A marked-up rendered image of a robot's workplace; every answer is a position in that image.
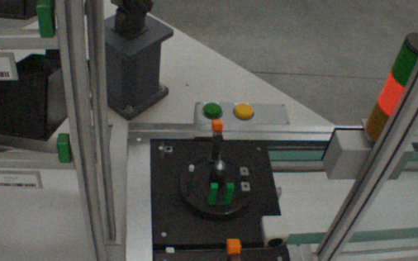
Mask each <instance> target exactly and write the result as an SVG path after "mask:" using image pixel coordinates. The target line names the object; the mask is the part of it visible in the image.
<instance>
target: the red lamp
mask: <svg viewBox="0 0 418 261"><path fill-rule="evenodd" d="M402 90H403V87H402V86H401V85H399V84H398V83H397V82H396V80H395V79H394V78H393V77H392V76H391V70H390V74H389V75H388V76H387V81H386V82H385V83H384V87H383V88H382V90H381V92H380V95H379V97H378V105H379V106H380V107H381V109H382V110H383V111H384V112H386V113H387V114H388V115H389V116H390V115H391V114H392V111H393V109H394V107H395V105H396V104H397V101H398V98H399V97H400V96H401V92H402Z"/></svg>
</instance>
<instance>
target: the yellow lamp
mask: <svg viewBox="0 0 418 261"><path fill-rule="evenodd" d="M388 118H389V115H388V114H387V113H386V112H384V111H383V110H382V109H381V107H380V106H379V105H378V99H377V102H376V104H375V106H374V108H373V110H372V112H371V114H370V116H369V118H368V121H367V123H366V131H367V132H368V134H369V136H371V137H372V138H373V139H374V140H375V141H378V139H379V136H380V135H381V133H382V131H383V128H384V126H385V125H386V123H387V120H388Z"/></svg>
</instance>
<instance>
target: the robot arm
mask: <svg viewBox="0 0 418 261"><path fill-rule="evenodd" d="M110 2H111V4H114V5H116V6H117V7H118V8H117V9H116V17H115V24H114V26H112V30H113V31H115V32H117V33H118V34H120V36H122V37H124V38H127V39H128V40H133V39H134V38H136V37H137V36H140V35H141V34H142V33H144V32H146V31H149V30H150V28H149V27H148V26H146V25H145V16H147V14H148V12H150V11H151V8H152V6H153V2H152V1H151V0H110Z"/></svg>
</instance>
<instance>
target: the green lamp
mask: <svg viewBox="0 0 418 261"><path fill-rule="evenodd" d="M417 60H418V55H416V54H414V53H413V52H412V51H411V50H410V49H409V48H408V47H407V45H406V42H405V40H404V41H403V42H402V45H401V49H400V50H399V52H398V56H397V57H396V61H395V62H394V64H393V66H392V68H391V76H392V77H393V78H394V79H395V80H396V82H397V83H398V84H399V85H401V86H402V87H405V85H406V83H407V80H408V78H409V77H410V75H411V72H412V70H413V69H414V67H415V64H416V62H417Z"/></svg>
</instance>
